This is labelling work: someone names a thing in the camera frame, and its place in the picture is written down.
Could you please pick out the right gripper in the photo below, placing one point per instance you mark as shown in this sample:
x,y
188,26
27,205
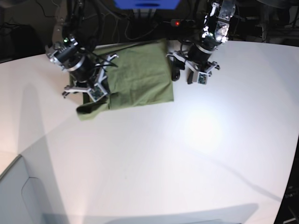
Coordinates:
x,y
85,73

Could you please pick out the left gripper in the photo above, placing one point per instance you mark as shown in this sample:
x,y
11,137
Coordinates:
x,y
195,58

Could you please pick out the green T-shirt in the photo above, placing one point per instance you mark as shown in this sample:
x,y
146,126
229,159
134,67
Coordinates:
x,y
142,76

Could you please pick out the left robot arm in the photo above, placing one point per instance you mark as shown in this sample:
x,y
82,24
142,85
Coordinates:
x,y
213,30

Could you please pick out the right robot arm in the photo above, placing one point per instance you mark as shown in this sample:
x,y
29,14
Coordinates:
x,y
73,51

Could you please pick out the black power strip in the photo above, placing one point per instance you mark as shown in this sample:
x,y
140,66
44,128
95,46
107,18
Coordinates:
x,y
179,23

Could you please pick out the blue box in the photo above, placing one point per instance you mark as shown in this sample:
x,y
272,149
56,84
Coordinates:
x,y
146,4

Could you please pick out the white table-side panel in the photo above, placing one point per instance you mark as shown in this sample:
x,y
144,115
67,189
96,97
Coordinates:
x,y
23,199

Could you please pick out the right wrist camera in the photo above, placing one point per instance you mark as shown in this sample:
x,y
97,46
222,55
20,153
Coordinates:
x,y
97,93

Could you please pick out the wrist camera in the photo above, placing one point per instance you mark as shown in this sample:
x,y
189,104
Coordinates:
x,y
202,78
97,93

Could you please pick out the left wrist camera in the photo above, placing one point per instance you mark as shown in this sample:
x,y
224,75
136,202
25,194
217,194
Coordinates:
x,y
202,78

